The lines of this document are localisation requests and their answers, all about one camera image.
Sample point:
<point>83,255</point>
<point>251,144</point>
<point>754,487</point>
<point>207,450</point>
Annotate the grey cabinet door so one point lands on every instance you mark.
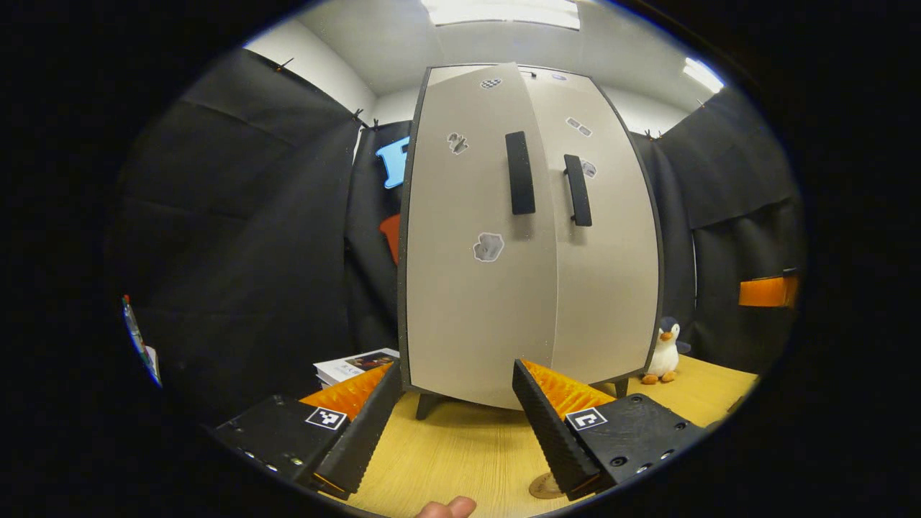
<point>611,288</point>
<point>468,316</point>

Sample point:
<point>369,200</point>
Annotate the round cork coaster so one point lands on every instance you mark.
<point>543,489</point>

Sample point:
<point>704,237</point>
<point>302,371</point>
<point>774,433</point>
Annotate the large ceiling light panel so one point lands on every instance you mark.
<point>504,13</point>

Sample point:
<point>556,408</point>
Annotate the colourful flat object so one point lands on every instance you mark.
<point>140,342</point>

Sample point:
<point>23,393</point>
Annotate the penguin plush toy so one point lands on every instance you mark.
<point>663,352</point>

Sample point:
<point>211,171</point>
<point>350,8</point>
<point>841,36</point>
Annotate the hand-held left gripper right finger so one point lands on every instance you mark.
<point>550,432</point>

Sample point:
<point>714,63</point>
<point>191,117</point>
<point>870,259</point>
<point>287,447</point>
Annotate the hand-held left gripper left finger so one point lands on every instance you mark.
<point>363,432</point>

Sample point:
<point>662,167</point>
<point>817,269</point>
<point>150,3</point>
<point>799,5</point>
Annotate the small ceiling light panel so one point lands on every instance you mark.
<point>704,74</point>

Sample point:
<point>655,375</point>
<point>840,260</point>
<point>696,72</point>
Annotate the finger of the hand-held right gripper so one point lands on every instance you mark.
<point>766,291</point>

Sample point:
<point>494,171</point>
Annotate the grey and black cabinet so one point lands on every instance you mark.
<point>426,404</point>

